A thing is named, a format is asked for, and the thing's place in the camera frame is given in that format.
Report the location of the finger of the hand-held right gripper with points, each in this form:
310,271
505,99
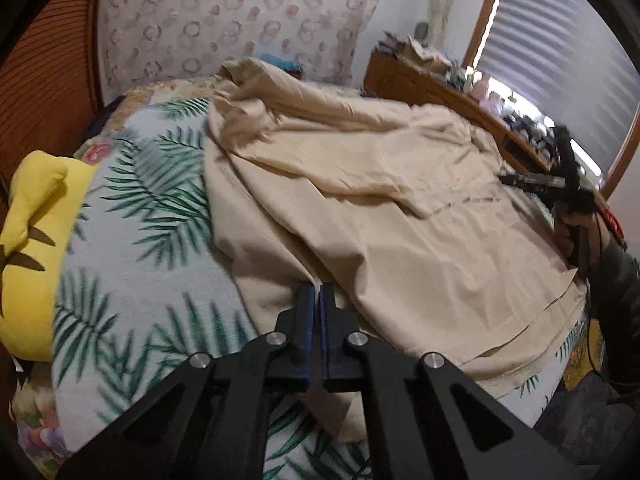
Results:
566,155
530,181

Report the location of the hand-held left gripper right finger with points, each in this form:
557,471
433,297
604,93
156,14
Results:
325,360

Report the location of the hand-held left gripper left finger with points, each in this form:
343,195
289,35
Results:
311,360

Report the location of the beige printed t-shirt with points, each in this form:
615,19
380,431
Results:
375,210

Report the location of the person's right forearm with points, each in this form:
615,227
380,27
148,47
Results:
617,285

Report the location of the person's right hand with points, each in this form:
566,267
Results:
565,240

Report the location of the pink jug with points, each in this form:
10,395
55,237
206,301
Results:
481,86

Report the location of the grey zebra window blind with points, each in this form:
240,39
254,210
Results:
560,45

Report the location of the wooden side cabinet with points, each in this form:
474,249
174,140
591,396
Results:
415,80

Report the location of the yellow patterned bed sheet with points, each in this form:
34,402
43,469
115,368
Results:
585,355

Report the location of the open spotted cardboard box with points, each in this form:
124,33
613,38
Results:
425,52

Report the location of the small grey fan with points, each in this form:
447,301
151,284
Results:
422,31

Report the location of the bed with leaf-print sheet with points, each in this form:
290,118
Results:
150,260

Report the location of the cream tied curtain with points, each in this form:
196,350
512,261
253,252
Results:
445,0

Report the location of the cardboard box with blue contents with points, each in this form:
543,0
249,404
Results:
280,62

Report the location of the yellow plush toy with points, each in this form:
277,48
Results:
35,270

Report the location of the floral bed sheet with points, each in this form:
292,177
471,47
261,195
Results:
100,152

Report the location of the circle pattern sheer curtain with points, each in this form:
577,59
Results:
225,15

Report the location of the wooden louvered wardrobe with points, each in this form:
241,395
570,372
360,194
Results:
50,85

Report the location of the wooden window frame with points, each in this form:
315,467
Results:
487,15

